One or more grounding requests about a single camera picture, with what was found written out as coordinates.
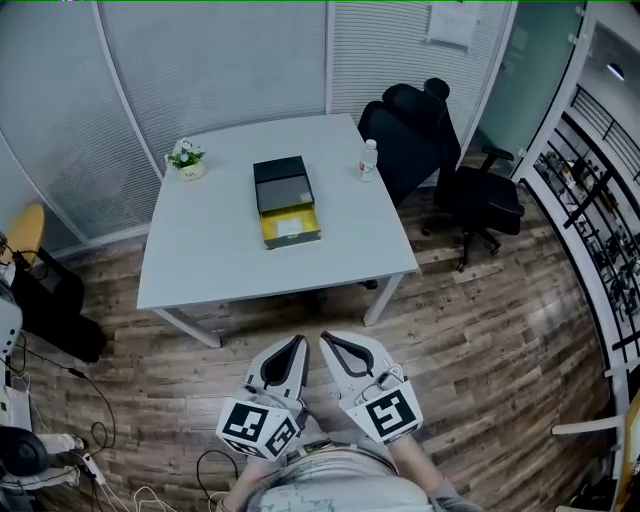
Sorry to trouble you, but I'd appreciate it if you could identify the black round helmet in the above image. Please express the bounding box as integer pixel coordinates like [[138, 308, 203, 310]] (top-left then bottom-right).
[[0, 426, 51, 477]]

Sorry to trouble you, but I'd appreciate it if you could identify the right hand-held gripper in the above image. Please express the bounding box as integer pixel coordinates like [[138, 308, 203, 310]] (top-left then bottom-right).
[[319, 330, 424, 446]]

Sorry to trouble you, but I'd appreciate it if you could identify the white machine housing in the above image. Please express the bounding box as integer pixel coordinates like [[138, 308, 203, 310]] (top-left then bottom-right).
[[0, 282, 25, 362]]

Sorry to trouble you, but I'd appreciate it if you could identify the potted plant in white pot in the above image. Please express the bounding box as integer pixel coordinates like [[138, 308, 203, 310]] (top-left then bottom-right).
[[165, 137, 207, 183]]

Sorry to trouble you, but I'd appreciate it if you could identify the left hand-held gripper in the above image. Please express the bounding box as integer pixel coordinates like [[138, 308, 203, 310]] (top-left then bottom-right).
[[215, 333, 311, 462]]

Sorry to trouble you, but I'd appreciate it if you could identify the yellow round stool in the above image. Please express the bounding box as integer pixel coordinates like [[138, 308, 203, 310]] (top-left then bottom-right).
[[3, 203, 46, 267]]

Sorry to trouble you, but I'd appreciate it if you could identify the black office chair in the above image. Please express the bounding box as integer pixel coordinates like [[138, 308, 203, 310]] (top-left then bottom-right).
[[357, 77, 526, 273]]

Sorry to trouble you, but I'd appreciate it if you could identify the white power strip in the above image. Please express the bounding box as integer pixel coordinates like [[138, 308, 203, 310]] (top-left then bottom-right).
[[79, 451, 108, 487]]

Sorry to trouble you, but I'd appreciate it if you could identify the white desk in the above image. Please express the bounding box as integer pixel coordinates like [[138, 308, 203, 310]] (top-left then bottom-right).
[[136, 113, 420, 349]]

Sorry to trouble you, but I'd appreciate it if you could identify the black metal shelf rack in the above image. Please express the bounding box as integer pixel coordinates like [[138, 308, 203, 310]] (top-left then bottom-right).
[[531, 83, 640, 354]]

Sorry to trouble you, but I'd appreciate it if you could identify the black desktop drawer cabinet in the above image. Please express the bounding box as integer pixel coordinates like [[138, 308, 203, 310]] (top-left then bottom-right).
[[252, 155, 316, 218]]

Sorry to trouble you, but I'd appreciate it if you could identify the person's right forearm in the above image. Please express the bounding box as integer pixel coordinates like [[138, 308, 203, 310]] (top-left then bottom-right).
[[387, 431, 484, 512]]

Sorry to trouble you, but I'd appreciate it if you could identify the clear plastic water bottle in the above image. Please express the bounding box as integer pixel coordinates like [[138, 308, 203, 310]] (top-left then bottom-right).
[[357, 139, 379, 184]]

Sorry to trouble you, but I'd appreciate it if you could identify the person's left forearm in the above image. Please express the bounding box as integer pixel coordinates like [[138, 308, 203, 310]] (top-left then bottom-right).
[[222, 448, 299, 512]]

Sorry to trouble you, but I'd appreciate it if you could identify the person's light grey shirt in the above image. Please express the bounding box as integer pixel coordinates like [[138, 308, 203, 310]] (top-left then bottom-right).
[[249, 438, 436, 512]]

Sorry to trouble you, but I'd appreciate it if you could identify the black cable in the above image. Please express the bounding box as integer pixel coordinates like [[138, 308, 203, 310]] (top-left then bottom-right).
[[9, 329, 119, 461]]

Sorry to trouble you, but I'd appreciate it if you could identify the black bag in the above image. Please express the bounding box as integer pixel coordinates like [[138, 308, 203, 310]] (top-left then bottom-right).
[[8, 246, 109, 365]]

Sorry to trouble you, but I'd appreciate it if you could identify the white paper sheet on wall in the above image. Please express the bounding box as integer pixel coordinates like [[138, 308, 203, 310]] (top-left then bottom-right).
[[426, 2, 477, 52]]

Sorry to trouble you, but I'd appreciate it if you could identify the yellow desk drawer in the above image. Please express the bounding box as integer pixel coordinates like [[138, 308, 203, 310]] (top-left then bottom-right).
[[258, 204, 323, 252]]

